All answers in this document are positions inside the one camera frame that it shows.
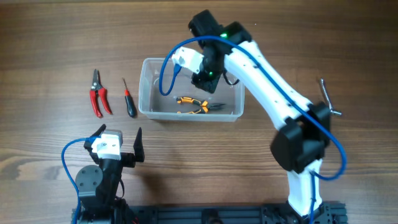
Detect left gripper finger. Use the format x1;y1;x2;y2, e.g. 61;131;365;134
133;128;145;162
90;124;106;138

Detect black red screwdriver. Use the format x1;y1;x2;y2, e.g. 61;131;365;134
122;78;137;118

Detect orange black needle-nose pliers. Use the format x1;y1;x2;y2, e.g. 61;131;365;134
176;96;225;114

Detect red handled pruning shears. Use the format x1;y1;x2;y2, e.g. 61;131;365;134
90;69;112;118

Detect silver L-shaped socket wrench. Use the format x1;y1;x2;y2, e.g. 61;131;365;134
320;78;342;116

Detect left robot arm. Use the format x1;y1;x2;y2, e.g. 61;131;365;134
71;125;145;223

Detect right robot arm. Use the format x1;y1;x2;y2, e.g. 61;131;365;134
185;10;332;223

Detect clear plastic container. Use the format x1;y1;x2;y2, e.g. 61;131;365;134
139;58;245;122

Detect left blue cable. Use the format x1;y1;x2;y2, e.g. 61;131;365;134
60;136;101;224

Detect blue cable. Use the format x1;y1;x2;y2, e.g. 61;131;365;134
60;136;101;224
158;34;348;224

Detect right blue cable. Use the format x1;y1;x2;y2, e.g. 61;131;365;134
158;34;348;224

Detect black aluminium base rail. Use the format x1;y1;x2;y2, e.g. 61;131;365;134
71;202;348;224

